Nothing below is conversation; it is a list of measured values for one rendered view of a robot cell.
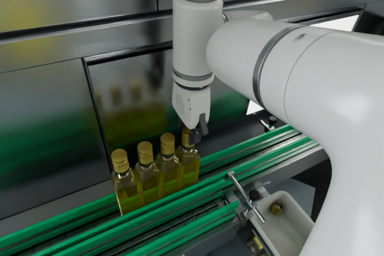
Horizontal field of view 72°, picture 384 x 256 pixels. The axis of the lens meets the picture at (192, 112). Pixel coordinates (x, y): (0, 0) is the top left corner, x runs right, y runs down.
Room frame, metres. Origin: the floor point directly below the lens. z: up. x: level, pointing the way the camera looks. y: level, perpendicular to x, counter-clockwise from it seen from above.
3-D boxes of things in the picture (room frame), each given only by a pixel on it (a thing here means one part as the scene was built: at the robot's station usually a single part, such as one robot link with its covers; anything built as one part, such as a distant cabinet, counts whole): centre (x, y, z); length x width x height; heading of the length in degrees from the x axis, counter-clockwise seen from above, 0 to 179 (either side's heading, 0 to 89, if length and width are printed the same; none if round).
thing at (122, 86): (0.70, -0.16, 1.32); 0.90 x 0.03 x 0.34; 121
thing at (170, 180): (0.42, 0.05, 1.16); 0.06 x 0.06 x 0.21; 30
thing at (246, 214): (0.40, -0.17, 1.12); 0.17 x 0.03 x 0.12; 31
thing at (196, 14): (0.45, 0.00, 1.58); 0.09 x 0.08 x 0.13; 114
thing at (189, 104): (0.45, 0.00, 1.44); 0.10 x 0.07 x 0.11; 30
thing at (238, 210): (0.42, -0.16, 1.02); 0.09 x 0.04 x 0.07; 31
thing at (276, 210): (0.47, -0.32, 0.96); 0.04 x 0.04 x 0.04
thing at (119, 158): (0.36, 0.15, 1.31); 0.04 x 0.04 x 0.04
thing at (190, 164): (0.45, 0.00, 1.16); 0.06 x 0.06 x 0.21; 30
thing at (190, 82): (0.45, 0.00, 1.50); 0.09 x 0.08 x 0.03; 30
